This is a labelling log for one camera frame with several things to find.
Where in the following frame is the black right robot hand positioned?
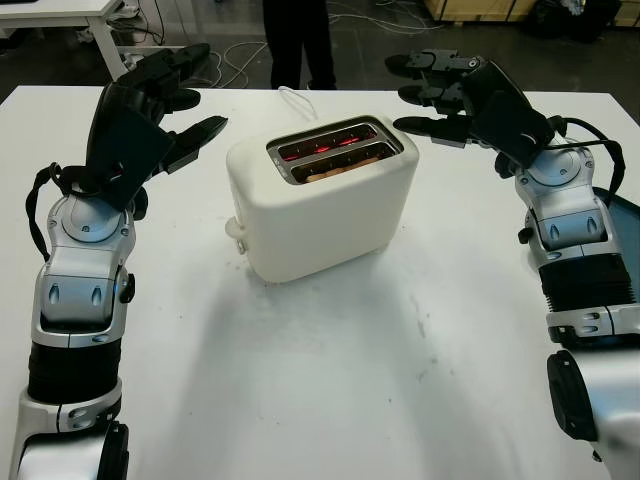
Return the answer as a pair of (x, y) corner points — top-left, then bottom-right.
(384, 48), (557, 166)

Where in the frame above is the white two-slot toaster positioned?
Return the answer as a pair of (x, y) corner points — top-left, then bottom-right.
(223, 114), (420, 285)

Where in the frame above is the white desk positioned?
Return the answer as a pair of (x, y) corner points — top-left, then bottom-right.
(0, 0), (136, 84)

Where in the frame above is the blue plastic tray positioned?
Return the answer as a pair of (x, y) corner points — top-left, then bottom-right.
(594, 185), (640, 274)

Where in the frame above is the white floor cable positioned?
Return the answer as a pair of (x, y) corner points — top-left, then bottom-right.
(212, 39), (274, 90)

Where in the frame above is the white toaster power cord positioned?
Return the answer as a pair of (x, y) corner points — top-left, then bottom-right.
(277, 85), (320, 123)

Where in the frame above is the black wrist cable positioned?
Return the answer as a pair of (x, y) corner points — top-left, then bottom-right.
(547, 115), (629, 211)
(24, 162), (76, 264)

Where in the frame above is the wooden crate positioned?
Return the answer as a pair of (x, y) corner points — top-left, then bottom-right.
(432, 0), (531, 24)

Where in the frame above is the browned toast slice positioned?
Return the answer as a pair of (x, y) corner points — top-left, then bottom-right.
(299, 158), (381, 184)

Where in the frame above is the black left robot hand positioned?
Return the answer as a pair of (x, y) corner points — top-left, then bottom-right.
(87, 42), (230, 175)

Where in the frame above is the black bag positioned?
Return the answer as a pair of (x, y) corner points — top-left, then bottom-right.
(524, 0), (609, 44)

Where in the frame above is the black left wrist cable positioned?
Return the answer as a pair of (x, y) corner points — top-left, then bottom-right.
(24, 162), (76, 264)

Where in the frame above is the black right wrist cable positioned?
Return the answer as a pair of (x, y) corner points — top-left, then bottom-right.
(547, 115), (629, 211)

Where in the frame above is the person in black trousers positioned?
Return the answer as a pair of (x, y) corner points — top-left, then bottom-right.
(263, 0), (339, 91)

